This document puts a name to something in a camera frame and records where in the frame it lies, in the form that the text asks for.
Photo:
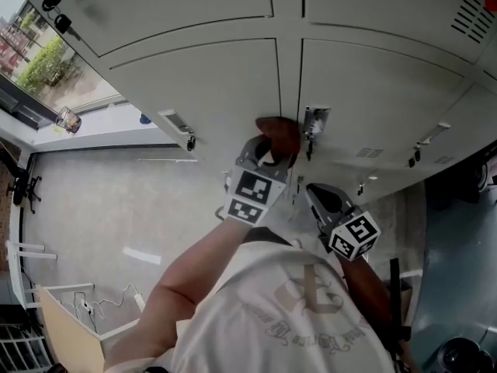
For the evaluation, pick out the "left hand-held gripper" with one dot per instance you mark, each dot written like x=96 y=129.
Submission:
x=252 y=187

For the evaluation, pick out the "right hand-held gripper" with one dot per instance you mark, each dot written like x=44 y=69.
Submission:
x=355 y=233

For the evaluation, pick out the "brown cleaning cloth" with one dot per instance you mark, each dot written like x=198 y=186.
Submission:
x=281 y=130

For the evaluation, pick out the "grey metal locker door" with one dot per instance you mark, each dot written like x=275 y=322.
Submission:
x=213 y=84

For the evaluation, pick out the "grey metal locker cabinet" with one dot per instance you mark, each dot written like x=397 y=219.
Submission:
x=349 y=72

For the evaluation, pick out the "person's right forearm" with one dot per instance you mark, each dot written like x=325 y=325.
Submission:
x=369 y=293

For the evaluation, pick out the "person's left forearm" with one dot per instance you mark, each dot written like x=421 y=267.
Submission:
x=174 y=293

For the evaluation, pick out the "person's white shoe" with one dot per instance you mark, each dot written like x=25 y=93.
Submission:
x=297 y=243

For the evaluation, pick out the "wooden crate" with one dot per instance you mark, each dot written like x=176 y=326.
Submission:
x=407 y=305

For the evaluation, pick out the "small blue object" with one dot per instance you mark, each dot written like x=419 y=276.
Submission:
x=144 y=120

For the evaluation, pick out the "dark equipment pile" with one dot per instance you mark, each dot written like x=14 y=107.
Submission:
x=458 y=185

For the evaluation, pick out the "person's white printed t-shirt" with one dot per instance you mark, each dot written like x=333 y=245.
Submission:
x=272 y=325

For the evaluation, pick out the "white floor tape strip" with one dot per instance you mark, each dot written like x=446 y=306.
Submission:
x=141 y=255

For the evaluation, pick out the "white power strip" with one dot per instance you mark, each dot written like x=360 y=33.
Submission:
x=139 y=301

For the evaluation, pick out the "black grey floor machine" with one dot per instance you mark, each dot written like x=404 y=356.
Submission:
x=462 y=356

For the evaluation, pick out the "clear plastic bin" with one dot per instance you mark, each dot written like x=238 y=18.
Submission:
x=68 y=120

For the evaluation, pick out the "black-framed window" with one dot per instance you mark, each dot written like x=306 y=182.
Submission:
x=46 y=64

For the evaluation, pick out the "black office chair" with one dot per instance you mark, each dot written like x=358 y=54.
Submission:
x=19 y=185

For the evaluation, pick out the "light wooden board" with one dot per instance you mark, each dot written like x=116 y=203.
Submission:
x=70 y=336

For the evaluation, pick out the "white table frame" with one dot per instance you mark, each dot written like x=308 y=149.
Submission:
x=15 y=270

